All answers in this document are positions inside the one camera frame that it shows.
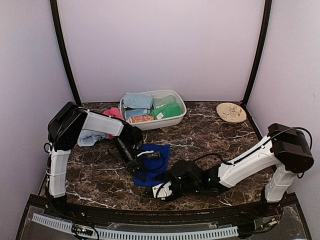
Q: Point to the rolled orange patterned towel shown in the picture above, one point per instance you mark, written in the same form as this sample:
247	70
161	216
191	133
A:
140	119

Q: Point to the black frame post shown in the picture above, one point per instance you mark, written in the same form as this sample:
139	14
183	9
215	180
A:
63	51
258	53

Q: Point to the black left frame post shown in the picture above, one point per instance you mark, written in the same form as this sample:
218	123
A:
63	51

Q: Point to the white slotted cable duct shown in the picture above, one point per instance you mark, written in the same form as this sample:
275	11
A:
121	231

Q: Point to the pink towel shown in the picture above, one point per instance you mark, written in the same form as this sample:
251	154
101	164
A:
113	112

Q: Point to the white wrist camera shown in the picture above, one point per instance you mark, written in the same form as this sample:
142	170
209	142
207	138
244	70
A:
161	191
149	154

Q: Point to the small pale blue cloth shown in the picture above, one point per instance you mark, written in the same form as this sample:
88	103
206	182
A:
88	138

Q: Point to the rolled pale green towel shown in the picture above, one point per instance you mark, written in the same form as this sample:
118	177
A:
159	102

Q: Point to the white plastic basin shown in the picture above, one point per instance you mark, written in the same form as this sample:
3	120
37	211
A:
160	123

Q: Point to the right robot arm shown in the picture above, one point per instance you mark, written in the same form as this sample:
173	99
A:
284	147

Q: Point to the large light blue towel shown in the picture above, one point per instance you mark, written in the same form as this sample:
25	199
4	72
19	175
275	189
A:
138	101

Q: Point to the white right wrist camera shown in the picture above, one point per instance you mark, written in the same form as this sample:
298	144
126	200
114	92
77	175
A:
161	191

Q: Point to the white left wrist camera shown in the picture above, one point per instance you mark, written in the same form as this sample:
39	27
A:
149	154

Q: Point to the dark blue towel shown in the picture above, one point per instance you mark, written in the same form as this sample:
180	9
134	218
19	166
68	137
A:
154	166

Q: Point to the rolled light blue towel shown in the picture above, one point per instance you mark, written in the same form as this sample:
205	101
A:
139	112

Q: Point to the black front table rail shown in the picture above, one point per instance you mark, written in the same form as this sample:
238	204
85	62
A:
133	206

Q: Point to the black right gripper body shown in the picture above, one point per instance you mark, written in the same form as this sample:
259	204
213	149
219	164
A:
191	188

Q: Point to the black right frame post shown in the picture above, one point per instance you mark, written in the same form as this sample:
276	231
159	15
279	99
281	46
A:
258	53

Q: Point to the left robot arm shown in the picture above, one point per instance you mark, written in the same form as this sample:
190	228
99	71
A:
75	125

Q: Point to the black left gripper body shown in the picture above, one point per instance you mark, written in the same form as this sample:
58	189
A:
129	164

